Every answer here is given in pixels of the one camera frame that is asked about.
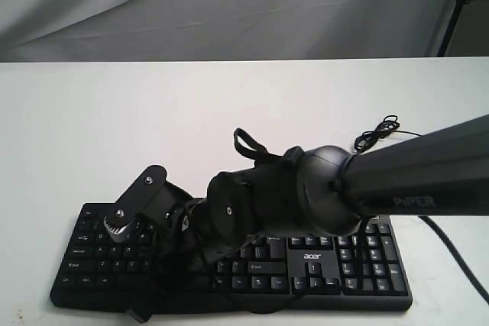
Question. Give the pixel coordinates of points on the black cloth-covered gripper body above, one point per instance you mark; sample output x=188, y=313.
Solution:
x=185, y=245

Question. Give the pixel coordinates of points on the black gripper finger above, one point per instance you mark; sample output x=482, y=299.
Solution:
x=144, y=305

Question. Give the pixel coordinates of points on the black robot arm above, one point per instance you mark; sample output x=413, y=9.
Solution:
x=322, y=191

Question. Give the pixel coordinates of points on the black stand pole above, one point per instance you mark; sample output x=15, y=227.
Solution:
x=447, y=37

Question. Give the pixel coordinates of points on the black acer keyboard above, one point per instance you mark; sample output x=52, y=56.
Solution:
x=346, y=273

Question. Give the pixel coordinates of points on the grey backdrop cloth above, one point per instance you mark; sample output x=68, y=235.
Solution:
x=197, y=30

